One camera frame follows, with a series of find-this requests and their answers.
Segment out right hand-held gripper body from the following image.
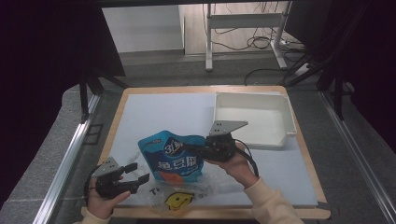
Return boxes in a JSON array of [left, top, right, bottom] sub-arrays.
[[204, 120, 249, 162]]

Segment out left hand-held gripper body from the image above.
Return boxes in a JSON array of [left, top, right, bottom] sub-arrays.
[[92, 157, 134, 200]]

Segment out blue snack pouch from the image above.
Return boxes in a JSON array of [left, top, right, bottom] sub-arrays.
[[137, 130, 207, 184]]

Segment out clear plastic bag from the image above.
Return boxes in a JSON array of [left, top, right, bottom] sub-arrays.
[[130, 148, 248, 217]]

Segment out white plastic bin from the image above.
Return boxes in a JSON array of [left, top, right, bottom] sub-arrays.
[[213, 91, 298, 147]]

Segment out person's left hand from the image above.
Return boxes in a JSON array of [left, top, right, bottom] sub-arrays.
[[87, 189, 132, 219]]

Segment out person's right hand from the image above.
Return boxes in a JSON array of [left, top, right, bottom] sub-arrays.
[[205, 144, 260, 189]]

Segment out pale blue table mat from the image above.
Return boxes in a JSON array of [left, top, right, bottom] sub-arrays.
[[108, 91, 319, 208]]

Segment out black metal stand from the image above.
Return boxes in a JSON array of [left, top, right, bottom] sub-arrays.
[[78, 69, 129, 124], [284, 52, 347, 121]]

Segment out white power strip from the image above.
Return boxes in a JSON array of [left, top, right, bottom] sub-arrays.
[[293, 63, 312, 78]]

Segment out black curtain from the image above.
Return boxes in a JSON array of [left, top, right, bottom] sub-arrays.
[[0, 0, 126, 208], [284, 0, 396, 153]]

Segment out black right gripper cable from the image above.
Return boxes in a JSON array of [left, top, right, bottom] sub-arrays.
[[232, 139, 260, 179]]

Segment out aluminium rail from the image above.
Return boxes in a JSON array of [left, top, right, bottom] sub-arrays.
[[32, 92, 101, 224], [318, 90, 396, 224]]

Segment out black floor cables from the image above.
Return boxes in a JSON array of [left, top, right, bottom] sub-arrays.
[[213, 3, 307, 87]]

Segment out white metal desk frame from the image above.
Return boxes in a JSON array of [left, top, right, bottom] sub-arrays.
[[204, 2, 292, 72]]

